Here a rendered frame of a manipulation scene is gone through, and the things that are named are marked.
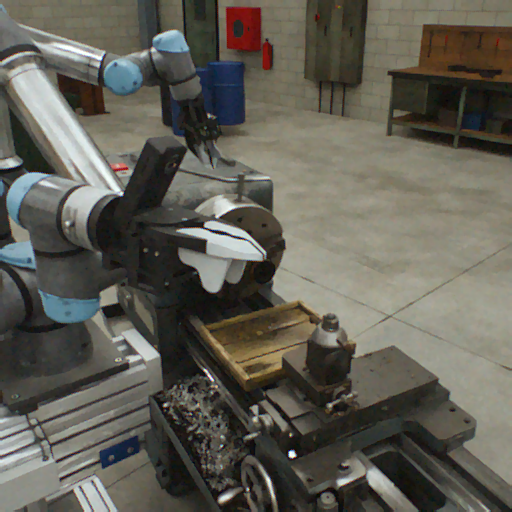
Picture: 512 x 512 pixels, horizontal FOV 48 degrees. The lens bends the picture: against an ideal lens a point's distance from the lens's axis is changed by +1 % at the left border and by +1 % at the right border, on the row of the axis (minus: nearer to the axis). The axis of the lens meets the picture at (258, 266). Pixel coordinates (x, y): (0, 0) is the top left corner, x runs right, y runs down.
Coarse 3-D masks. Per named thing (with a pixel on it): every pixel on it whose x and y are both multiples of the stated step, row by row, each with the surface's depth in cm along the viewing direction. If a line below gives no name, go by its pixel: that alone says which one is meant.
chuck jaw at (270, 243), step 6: (264, 240) 177; (270, 240) 176; (276, 240) 176; (282, 240) 176; (264, 246) 173; (270, 246) 173; (276, 246) 176; (282, 246) 177; (270, 252) 170; (276, 252) 174; (270, 258) 171
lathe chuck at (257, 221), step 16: (208, 208) 172; (224, 208) 168; (240, 208) 169; (256, 208) 172; (240, 224) 171; (256, 224) 174; (272, 224) 177; (256, 240) 176; (224, 288) 177; (256, 288) 183
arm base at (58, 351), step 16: (16, 336) 105; (32, 336) 104; (48, 336) 104; (64, 336) 106; (80, 336) 110; (16, 352) 106; (32, 352) 105; (48, 352) 104; (64, 352) 106; (80, 352) 108; (16, 368) 107; (32, 368) 105; (48, 368) 105; (64, 368) 106
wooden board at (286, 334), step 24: (264, 312) 178; (288, 312) 181; (312, 312) 178; (216, 336) 169; (240, 336) 169; (264, 336) 169; (288, 336) 169; (240, 360) 158; (264, 360) 157; (240, 384) 151; (264, 384) 150
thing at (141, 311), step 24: (120, 288) 227; (144, 312) 202; (168, 312) 191; (144, 336) 210; (168, 336) 194; (168, 360) 198; (192, 360) 202; (168, 456) 221; (168, 480) 226; (192, 480) 227
